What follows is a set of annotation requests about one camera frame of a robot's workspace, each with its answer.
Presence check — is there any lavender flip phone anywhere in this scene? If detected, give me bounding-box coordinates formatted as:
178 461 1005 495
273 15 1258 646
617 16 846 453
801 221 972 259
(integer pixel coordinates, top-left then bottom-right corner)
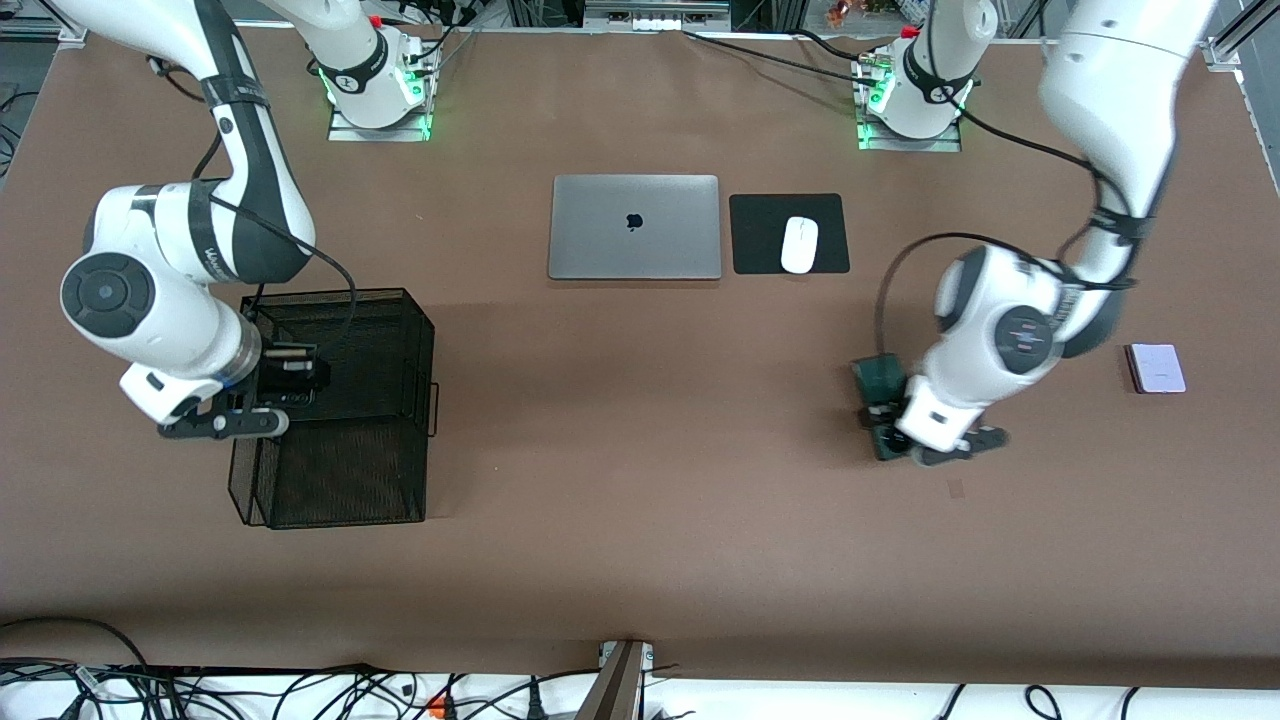
1125 343 1188 395

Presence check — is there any black mesh two-tier tray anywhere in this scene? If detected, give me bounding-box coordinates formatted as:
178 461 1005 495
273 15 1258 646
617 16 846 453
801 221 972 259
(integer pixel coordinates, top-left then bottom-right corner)
222 288 441 531

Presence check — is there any white computer mouse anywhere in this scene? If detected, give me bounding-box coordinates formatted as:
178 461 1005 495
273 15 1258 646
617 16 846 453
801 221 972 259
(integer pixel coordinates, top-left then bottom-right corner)
780 216 820 275

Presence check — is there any black mouse pad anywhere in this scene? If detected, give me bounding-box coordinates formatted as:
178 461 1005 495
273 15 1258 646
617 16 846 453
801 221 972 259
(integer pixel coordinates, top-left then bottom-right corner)
728 193 852 276

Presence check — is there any silver closed laptop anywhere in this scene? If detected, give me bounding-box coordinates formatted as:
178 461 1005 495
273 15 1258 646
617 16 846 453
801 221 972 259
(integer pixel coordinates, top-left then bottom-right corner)
548 174 723 282

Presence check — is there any white power strip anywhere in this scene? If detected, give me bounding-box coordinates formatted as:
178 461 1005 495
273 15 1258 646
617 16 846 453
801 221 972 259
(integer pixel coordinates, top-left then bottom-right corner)
585 0 731 31

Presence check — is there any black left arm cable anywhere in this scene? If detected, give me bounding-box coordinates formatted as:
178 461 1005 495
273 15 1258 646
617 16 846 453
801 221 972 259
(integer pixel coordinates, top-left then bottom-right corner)
875 0 1141 359

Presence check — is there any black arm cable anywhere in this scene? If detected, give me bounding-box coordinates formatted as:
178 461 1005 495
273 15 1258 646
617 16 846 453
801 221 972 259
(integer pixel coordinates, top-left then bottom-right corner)
875 0 1141 359
150 55 359 359

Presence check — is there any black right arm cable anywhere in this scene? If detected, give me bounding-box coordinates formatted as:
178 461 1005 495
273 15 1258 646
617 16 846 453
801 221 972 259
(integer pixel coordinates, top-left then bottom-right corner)
150 55 359 359

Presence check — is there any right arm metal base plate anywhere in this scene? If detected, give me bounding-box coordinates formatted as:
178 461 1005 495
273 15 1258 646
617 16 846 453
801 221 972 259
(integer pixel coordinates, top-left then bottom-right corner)
328 100 433 143

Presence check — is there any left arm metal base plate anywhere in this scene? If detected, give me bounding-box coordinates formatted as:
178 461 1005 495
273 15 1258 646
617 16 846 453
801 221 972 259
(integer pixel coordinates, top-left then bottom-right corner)
858 115 963 153

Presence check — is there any thick black cable loop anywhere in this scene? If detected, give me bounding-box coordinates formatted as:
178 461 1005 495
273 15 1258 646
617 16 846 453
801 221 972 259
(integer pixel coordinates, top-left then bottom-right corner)
0 616 151 671

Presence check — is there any black cable on table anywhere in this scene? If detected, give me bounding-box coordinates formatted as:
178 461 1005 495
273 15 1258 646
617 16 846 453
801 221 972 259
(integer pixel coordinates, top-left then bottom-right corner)
683 30 881 86

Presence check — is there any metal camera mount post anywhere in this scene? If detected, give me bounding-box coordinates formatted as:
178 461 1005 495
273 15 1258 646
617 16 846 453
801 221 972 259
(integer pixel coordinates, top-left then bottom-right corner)
575 638 656 720

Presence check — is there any aluminium frame corner bar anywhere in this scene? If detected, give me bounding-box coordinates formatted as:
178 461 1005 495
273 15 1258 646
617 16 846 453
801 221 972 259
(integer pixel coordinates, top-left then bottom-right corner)
0 14 79 45

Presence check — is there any aluminium frame profile with bracket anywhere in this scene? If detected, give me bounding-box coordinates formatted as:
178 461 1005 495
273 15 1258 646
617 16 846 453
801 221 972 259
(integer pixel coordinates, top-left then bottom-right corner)
1205 0 1280 71

